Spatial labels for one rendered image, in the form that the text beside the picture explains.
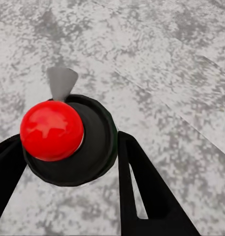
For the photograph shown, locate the insectifuge atomizer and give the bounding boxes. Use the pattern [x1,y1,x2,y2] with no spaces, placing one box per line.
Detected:
[20,66,118,187]

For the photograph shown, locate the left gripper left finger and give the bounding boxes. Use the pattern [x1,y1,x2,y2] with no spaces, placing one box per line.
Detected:
[0,134,27,217]

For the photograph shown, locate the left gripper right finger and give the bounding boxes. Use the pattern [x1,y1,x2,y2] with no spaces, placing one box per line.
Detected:
[117,131,201,236]

